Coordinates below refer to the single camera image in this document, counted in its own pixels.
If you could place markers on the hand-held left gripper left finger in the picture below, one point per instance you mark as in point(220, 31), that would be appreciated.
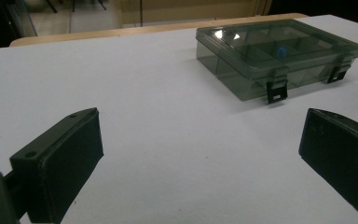
point(62, 165)

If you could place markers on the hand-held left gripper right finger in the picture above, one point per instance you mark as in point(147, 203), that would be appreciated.
point(338, 155)

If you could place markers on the grey transparent compartment box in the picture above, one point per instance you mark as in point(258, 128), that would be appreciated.
point(261, 46)

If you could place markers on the white table sheet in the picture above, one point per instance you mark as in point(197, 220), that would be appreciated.
point(167, 93)

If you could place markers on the wooden furniture frame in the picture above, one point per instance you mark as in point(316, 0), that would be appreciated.
point(199, 9)

